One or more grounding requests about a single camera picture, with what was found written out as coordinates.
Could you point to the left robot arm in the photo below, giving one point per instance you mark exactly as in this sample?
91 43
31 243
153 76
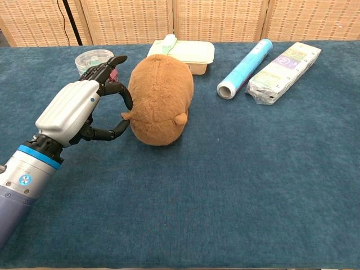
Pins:
22 180

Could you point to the teal table cloth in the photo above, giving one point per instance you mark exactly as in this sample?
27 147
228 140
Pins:
180 182

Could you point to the brown capybara plush toy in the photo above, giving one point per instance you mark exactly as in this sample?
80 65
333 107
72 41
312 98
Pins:
161 101

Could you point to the clear jar of binder clips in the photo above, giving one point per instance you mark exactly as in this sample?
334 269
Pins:
90 60

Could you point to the plastic wrapped paper pack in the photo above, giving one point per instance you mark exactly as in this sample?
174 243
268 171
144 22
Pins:
284 71

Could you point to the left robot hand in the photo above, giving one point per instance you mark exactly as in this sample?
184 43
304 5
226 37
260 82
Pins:
67 112

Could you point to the woven folding screen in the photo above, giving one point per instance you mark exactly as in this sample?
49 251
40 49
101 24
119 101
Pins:
219 19

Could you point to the light blue film roll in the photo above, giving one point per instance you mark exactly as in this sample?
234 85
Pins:
244 69

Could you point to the cream lidded plastic box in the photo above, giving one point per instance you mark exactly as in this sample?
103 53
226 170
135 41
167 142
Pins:
194 54

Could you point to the black stand pole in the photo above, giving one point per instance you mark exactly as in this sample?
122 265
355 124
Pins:
72 22

